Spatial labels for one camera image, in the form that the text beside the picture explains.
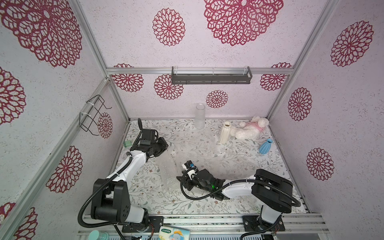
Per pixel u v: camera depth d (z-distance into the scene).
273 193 0.46
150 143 0.67
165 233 0.67
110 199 0.42
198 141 1.07
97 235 0.64
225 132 0.96
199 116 1.07
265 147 0.95
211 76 0.94
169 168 0.85
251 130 1.00
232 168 0.94
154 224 0.73
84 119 0.72
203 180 0.64
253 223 0.73
